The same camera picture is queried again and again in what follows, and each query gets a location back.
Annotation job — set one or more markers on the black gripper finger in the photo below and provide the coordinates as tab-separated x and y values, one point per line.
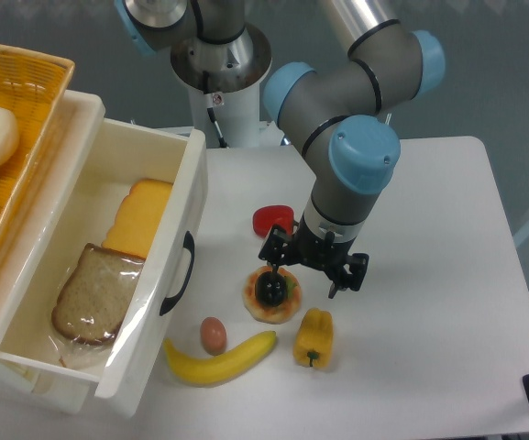
272	252
348	274

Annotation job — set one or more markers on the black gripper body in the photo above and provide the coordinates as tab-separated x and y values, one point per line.
318	252

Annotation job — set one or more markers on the brown egg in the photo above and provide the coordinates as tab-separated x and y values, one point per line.
213	336

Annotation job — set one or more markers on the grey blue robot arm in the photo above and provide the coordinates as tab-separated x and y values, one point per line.
331	120

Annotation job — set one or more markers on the red bell pepper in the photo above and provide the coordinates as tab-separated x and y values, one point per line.
272	215

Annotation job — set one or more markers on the toy pizza with olive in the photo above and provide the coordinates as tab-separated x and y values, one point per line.
272	298

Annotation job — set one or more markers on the yellow bell pepper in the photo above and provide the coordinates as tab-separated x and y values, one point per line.
313	345

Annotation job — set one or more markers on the yellow banana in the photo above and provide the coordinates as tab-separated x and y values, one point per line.
220	368

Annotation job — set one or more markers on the white plastic drawer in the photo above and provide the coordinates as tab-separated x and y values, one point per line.
89	165

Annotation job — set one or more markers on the brown bread slice in wrap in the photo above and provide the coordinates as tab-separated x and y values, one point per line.
93	302

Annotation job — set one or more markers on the orange wicker basket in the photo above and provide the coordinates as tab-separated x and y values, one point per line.
31	86

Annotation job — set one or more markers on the white drawer cabinet housing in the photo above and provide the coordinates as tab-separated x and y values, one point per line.
41	389

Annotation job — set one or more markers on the black drawer handle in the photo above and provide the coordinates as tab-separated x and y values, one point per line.
183	275

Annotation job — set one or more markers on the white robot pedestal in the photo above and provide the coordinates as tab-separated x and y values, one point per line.
223	86

